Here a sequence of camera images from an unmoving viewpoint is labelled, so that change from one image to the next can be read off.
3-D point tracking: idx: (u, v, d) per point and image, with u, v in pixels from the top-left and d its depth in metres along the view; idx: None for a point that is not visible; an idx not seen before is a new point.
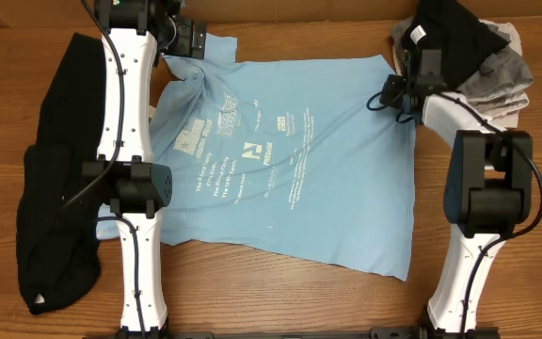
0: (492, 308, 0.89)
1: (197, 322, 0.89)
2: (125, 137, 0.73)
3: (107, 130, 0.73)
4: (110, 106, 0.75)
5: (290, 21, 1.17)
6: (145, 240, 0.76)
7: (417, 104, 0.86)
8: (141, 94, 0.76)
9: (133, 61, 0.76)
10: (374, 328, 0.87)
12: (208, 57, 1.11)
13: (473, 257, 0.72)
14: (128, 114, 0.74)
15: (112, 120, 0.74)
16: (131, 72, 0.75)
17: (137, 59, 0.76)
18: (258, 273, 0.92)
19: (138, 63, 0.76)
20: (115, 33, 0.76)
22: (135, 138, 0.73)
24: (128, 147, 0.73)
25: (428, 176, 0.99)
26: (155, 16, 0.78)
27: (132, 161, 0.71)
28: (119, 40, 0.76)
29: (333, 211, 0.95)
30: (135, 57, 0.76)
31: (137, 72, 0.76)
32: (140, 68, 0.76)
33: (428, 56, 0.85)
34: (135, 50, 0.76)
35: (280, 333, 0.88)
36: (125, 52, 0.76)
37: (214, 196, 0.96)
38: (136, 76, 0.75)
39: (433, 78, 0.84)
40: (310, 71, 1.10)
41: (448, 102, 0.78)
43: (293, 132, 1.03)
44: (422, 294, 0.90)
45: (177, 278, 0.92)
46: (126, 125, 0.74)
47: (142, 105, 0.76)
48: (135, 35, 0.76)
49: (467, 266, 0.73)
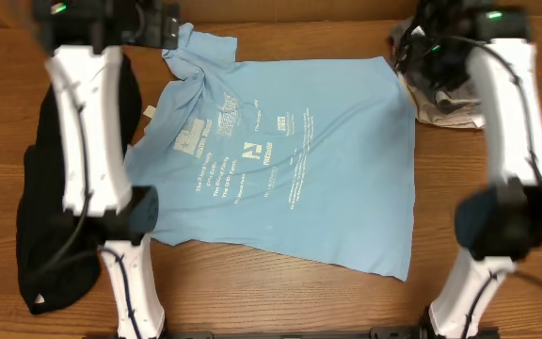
0: (493, 308, 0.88)
1: (196, 323, 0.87)
2: (93, 185, 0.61)
3: (71, 178, 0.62)
4: (71, 150, 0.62)
5: (290, 21, 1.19)
6: (133, 266, 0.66)
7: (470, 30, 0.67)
8: (110, 128, 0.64)
9: (91, 89, 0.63)
10: (374, 328, 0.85)
12: (208, 56, 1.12)
13: (480, 279, 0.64)
14: (95, 154, 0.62)
15: (75, 162, 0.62)
16: (90, 105, 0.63)
17: (97, 85, 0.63)
18: (257, 273, 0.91)
19: (98, 91, 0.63)
20: (65, 56, 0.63)
22: (105, 184, 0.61)
24: (98, 190, 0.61)
25: (428, 176, 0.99)
26: (116, 15, 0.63)
27: (105, 212, 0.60)
28: (70, 66, 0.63)
29: (332, 211, 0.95)
30: (94, 85, 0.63)
31: (98, 103, 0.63)
32: (102, 97, 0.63)
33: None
34: (91, 74, 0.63)
35: (280, 333, 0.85)
36: (80, 78, 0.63)
37: (214, 196, 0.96)
38: (98, 111, 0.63)
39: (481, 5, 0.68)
40: (310, 72, 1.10)
41: (499, 74, 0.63)
43: (292, 132, 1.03)
44: (423, 295, 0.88)
45: (176, 277, 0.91)
46: (93, 170, 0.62)
47: (110, 140, 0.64)
48: (87, 56, 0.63)
49: (473, 287, 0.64)
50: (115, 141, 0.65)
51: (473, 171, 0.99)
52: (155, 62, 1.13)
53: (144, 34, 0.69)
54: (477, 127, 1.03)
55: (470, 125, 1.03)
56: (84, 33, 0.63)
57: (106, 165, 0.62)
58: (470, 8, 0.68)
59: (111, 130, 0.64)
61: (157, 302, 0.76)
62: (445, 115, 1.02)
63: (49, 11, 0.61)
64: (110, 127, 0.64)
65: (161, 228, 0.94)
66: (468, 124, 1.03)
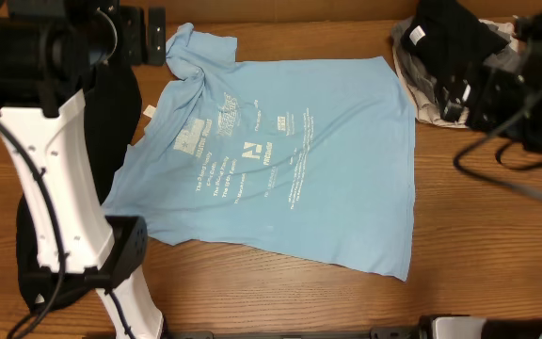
0: (493, 308, 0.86)
1: (197, 323, 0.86)
2: (69, 245, 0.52)
3: (43, 239, 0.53)
4: (39, 213, 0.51)
5: (290, 22, 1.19)
6: (122, 294, 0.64)
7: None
8: (77, 194, 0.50)
9: (51, 156, 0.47)
10: (374, 328, 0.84)
12: (208, 56, 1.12)
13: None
14: (65, 220, 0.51)
15: (44, 227, 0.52)
16: (54, 173, 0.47)
17: (55, 149, 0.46)
18: (257, 273, 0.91)
19: (58, 156, 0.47)
20: (18, 117, 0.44)
22: (83, 246, 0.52)
24: (72, 250, 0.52)
25: (428, 176, 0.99)
26: (64, 63, 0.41)
27: (85, 275, 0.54)
28: (18, 126, 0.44)
29: (333, 213, 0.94)
30: (52, 148, 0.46)
31: (61, 169, 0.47)
32: (65, 163, 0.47)
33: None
34: (41, 135, 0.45)
35: (280, 332, 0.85)
36: (35, 142, 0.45)
37: (215, 196, 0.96)
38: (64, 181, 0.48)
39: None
40: (311, 72, 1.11)
41: None
43: (292, 132, 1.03)
44: (423, 295, 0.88)
45: (177, 278, 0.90)
46: (67, 231, 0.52)
47: (83, 203, 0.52)
48: (41, 117, 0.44)
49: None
50: (87, 199, 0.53)
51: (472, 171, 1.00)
52: None
53: (120, 40, 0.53)
54: None
55: None
56: (32, 91, 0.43)
57: (80, 226, 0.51)
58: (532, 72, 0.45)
59: (83, 188, 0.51)
61: (154, 306, 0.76)
62: None
63: None
64: (81, 185, 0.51)
65: (161, 228, 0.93)
66: None
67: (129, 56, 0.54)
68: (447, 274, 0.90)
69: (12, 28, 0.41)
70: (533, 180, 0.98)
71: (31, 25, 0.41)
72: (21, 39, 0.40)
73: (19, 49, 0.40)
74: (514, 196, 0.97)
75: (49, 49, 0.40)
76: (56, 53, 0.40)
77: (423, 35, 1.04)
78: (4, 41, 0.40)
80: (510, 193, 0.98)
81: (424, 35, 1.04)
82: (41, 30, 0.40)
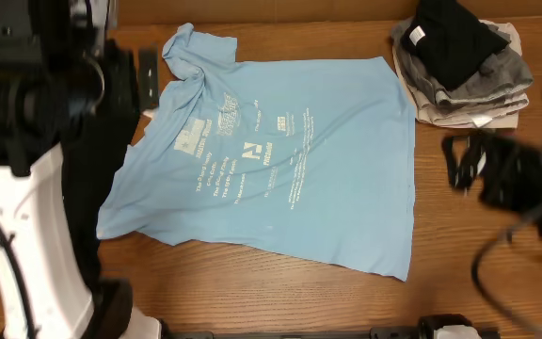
0: (493, 308, 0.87)
1: (197, 323, 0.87)
2: (39, 318, 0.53)
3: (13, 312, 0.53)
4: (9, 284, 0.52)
5: (290, 22, 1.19)
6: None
7: None
8: (46, 258, 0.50)
9: (21, 218, 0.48)
10: (374, 329, 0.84)
12: (208, 57, 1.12)
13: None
14: (35, 287, 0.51)
15: (14, 296, 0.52)
16: (23, 239, 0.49)
17: (23, 210, 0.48)
18: (257, 273, 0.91)
19: (30, 221, 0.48)
20: None
22: (53, 317, 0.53)
24: (43, 320, 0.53)
25: (428, 176, 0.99)
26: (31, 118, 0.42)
27: None
28: None
29: (332, 214, 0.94)
30: (20, 210, 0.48)
31: (32, 235, 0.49)
32: (34, 227, 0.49)
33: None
34: (15, 199, 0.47)
35: (280, 332, 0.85)
36: (4, 204, 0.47)
37: (214, 196, 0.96)
38: (31, 242, 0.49)
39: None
40: (311, 71, 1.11)
41: None
43: (292, 132, 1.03)
44: (423, 295, 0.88)
45: (177, 278, 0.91)
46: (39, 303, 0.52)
47: (55, 266, 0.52)
48: (12, 177, 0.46)
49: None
50: (62, 265, 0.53)
51: None
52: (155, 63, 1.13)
53: (108, 85, 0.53)
54: (477, 127, 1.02)
55: (470, 125, 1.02)
56: (3, 146, 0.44)
57: (50, 294, 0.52)
58: None
59: (57, 253, 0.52)
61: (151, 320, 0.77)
62: (445, 115, 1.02)
63: None
64: (55, 253, 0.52)
65: (161, 229, 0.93)
66: (468, 124, 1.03)
67: (116, 99, 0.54)
68: (447, 274, 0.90)
69: None
70: None
71: (1, 77, 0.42)
72: None
73: None
74: None
75: (17, 101, 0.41)
76: (25, 105, 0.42)
77: (423, 35, 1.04)
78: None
80: None
81: (423, 35, 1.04)
82: (7, 84, 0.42)
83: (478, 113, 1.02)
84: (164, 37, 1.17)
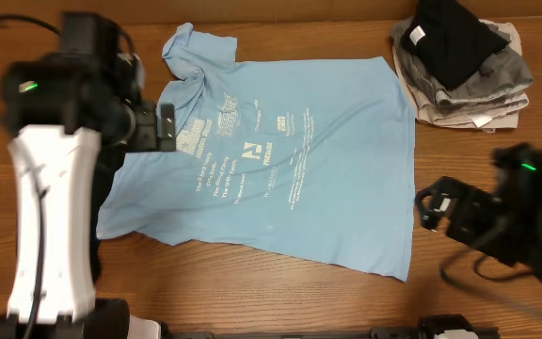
0: (492, 308, 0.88)
1: (198, 323, 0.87)
2: (47, 283, 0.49)
3: (20, 275, 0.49)
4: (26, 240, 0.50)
5: (290, 22, 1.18)
6: None
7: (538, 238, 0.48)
8: (73, 226, 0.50)
9: (59, 175, 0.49)
10: (374, 329, 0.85)
12: (208, 57, 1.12)
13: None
14: (52, 250, 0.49)
15: (28, 261, 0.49)
16: (56, 192, 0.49)
17: (65, 169, 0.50)
18: (257, 273, 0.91)
19: (66, 177, 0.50)
20: (37, 143, 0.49)
22: (65, 284, 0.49)
24: (51, 290, 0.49)
25: (427, 177, 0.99)
26: (90, 100, 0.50)
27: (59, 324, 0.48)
28: (35, 149, 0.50)
29: (332, 215, 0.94)
30: (61, 169, 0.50)
31: (66, 189, 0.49)
32: (71, 186, 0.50)
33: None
34: (60, 158, 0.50)
35: (280, 333, 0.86)
36: (47, 160, 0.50)
37: (215, 196, 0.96)
38: (66, 202, 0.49)
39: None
40: (310, 71, 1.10)
41: None
43: (292, 132, 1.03)
44: (422, 295, 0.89)
45: (177, 278, 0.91)
46: (51, 266, 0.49)
47: (75, 243, 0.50)
48: (60, 138, 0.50)
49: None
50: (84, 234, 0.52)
51: (472, 171, 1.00)
52: (155, 63, 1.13)
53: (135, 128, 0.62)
54: (476, 127, 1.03)
55: (470, 125, 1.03)
56: (55, 117, 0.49)
57: (67, 262, 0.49)
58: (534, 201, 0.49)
59: (81, 221, 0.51)
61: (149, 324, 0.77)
62: (444, 115, 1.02)
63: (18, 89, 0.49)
64: (79, 222, 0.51)
65: (161, 228, 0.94)
66: (468, 124, 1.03)
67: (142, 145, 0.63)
68: (447, 274, 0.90)
69: (52, 70, 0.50)
70: None
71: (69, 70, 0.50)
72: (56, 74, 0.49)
73: (52, 89, 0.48)
74: None
75: (79, 89, 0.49)
76: (85, 94, 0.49)
77: (423, 35, 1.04)
78: (42, 74, 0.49)
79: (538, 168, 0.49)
80: None
81: (424, 35, 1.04)
82: (75, 72, 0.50)
83: (477, 113, 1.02)
84: (164, 37, 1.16)
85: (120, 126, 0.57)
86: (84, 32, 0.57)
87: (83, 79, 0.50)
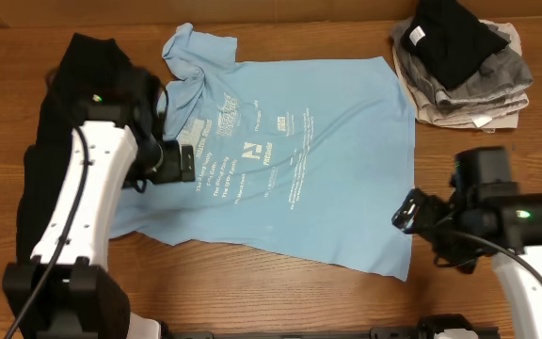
0: (492, 308, 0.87)
1: (197, 323, 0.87)
2: (73, 234, 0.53)
3: (52, 226, 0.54)
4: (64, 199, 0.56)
5: (290, 22, 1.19)
6: None
7: (493, 225, 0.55)
8: (107, 194, 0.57)
9: (104, 153, 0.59)
10: (374, 328, 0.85)
12: (208, 57, 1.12)
13: None
14: (85, 207, 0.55)
15: (61, 215, 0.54)
16: (100, 165, 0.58)
17: (109, 150, 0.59)
18: (257, 273, 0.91)
19: (110, 154, 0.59)
20: (91, 132, 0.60)
22: (88, 236, 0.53)
24: (76, 238, 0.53)
25: (428, 176, 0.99)
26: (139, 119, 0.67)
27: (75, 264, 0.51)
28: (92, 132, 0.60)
29: (332, 216, 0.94)
30: (108, 148, 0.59)
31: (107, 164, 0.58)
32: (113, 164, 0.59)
33: (489, 160, 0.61)
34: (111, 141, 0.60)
35: (280, 333, 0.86)
36: (98, 143, 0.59)
37: (215, 196, 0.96)
38: (107, 174, 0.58)
39: (502, 187, 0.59)
40: (310, 71, 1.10)
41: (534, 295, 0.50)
43: (292, 132, 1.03)
44: (422, 295, 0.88)
45: (176, 278, 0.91)
46: (79, 219, 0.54)
47: (104, 209, 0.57)
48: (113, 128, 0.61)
49: None
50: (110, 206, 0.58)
51: None
52: (155, 63, 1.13)
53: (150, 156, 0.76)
54: (476, 127, 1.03)
55: (470, 125, 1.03)
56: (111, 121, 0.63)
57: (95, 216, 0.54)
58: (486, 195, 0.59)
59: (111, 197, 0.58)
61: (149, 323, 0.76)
62: (444, 115, 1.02)
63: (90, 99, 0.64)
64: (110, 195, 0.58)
65: (161, 228, 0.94)
66: (468, 124, 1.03)
67: None
68: (447, 274, 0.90)
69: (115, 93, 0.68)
70: (533, 181, 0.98)
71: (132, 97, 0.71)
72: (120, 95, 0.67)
73: (107, 104, 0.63)
74: None
75: (132, 109, 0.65)
76: (135, 115, 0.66)
77: (423, 35, 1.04)
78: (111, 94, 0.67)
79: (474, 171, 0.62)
80: None
81: (424, 35, 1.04)
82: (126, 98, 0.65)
83: (477, 113, 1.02)
84: (164, 37, 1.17)
85: (153, 160, 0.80)
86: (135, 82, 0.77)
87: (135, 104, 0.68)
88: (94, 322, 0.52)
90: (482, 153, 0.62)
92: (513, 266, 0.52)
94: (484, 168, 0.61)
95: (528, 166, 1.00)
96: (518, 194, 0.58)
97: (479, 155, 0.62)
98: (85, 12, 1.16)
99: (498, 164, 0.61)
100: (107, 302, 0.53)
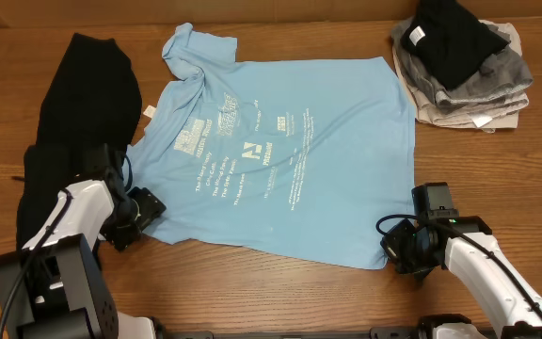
0: None
1: (197, 322, 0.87)
2: (58, 228, 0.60)
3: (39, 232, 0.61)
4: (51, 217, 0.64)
5: (290, 22, 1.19)
6: None
7: (436, 242, 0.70)
8: (89, 212, 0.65)
9: (85, 190, 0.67)
10: (374, 328, 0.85)
12: (209, 57, 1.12)
13: (481, 251, 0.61)
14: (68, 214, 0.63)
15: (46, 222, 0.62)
16: (79, 197, 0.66)
17: (86, 190, 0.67)
18: (257, 273, 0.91)
19: (88, 191, 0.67)
20: (71, 186, 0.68)
22: (71, 228, 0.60)
24: (60, 230, 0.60)
25: (427, 176, 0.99)
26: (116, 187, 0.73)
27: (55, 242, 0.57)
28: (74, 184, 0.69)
29: (330, 218, 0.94)
30: (87, 187, 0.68)
31: (84, 198, 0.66)
32: (92, 196, 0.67)
33: (436, 192, 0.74)
34: (87, 184, 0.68)
35: (280, 333, 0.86)
36: (76, 188, 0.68)
37: (214, 195, 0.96)
38: (87, 199, 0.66)
39: (446, 212, 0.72)
40: (310, 71, 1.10)
41: (478, 254, 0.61)
43: (292, 133, 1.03)
44: (422, 295, 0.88)
45: (177, 278, 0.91)
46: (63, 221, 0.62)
47: (87, 221, 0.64)
48: (90, 185, 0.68)
49: (492, 269, 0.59)
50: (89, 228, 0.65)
51: (472, 170, 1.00)
52: (155, 63, 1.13)
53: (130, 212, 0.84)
54: (477, 127, 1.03)
55: (470, 125, 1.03)
56: None
57: (77, 217, 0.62)
58: (438, 218, 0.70)
59: (90, 219, 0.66)
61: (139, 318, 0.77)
62: (445, 115, 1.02)
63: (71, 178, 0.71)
64: (89, 220, 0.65)
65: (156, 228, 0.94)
66: (468, 124, 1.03)
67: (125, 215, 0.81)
68: (448, 273, 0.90)
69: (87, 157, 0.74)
70: (534, 180, 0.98)
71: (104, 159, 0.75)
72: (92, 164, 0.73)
73: (85, 177, 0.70)
74: (515, 196, 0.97)
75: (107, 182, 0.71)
76: (110, 185, 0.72)
77: (423, 35, 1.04)
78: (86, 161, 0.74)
79: (423, 206, 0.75)
80: (511, 192, 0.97)
81: (423, 35, 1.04)
82: (97, 173, 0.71)
83: (477, 113, 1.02)
84: (164, 38, 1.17)
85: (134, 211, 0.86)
86: (99, 154, 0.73)
87: (109, 175, 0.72)
88: (80, 297, 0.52)
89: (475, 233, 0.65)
90: (427, 188, 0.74)
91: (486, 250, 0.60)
92: (454, 247, 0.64)
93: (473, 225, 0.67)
94: (432, 199, 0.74)
95: (529, 166, 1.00)
96: (457, 217, 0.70)
97: (426, 191, 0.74)
98: (84, 12, 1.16)
99: (443, 195, 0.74)
100: (93, 278, 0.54)
